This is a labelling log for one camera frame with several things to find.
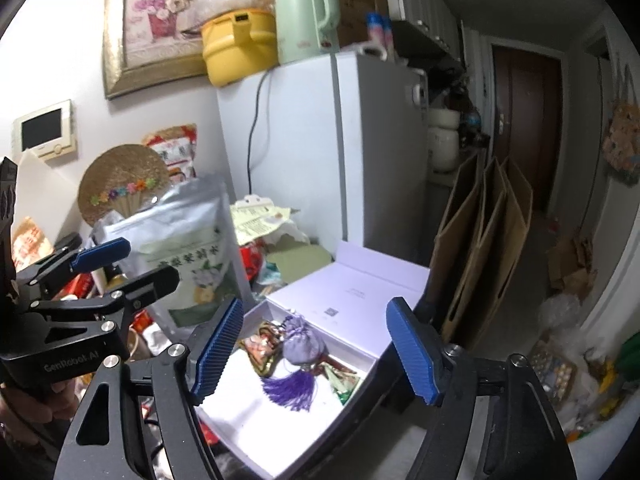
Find cereal snack bag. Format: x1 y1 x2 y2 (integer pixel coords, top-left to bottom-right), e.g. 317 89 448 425
239 321 284 378

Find green snack packet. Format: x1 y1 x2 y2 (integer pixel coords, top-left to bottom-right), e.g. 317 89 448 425
320 362 360 405

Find purple sachet with tassel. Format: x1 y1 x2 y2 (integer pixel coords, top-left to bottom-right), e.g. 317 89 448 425
262 315 326 412

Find person's left hand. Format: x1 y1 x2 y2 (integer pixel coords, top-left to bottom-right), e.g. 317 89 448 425
1 379 79 445

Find silver tea pouch bag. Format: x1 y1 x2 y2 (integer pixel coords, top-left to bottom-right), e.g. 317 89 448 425
93 174 255 342

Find round woven straw mat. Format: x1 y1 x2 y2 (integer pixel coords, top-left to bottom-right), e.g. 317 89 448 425
77 144 171 226

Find white open gift box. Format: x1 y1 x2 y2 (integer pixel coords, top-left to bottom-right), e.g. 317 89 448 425
202 242 430 479

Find orange red snack bag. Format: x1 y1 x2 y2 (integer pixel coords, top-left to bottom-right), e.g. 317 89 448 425
12 217 54 272

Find brown cardboard sheets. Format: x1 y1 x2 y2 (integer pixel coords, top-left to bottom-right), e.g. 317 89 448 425
427 153 533 349

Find white rice cooker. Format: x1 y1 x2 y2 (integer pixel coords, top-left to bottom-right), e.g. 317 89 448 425
427 108 460 172

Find green bag on floor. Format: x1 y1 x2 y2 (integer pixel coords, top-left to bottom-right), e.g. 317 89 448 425
615 333 640 380

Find gold framed flower picture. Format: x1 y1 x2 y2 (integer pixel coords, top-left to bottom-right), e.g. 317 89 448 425
102 0 206 100

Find white refrigerator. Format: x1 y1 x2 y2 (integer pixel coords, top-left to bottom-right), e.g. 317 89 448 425
218 52 428 261

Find yellow pot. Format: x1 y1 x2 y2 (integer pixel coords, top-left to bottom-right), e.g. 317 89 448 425
201 9 279 88

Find dark wooden door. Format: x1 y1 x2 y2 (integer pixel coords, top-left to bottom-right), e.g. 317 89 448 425
492 46 563 214

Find hanging patterned tote bag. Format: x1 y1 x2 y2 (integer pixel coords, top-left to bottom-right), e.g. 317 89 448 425
601 56 640 187

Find green electric kettle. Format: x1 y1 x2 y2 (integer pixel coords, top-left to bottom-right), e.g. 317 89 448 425
274 0 341 65

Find wall intercom panel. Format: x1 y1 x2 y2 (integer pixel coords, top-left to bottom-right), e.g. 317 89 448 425
12 100 77 160

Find black power cable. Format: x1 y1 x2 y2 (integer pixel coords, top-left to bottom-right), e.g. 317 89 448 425
246 69 274 196

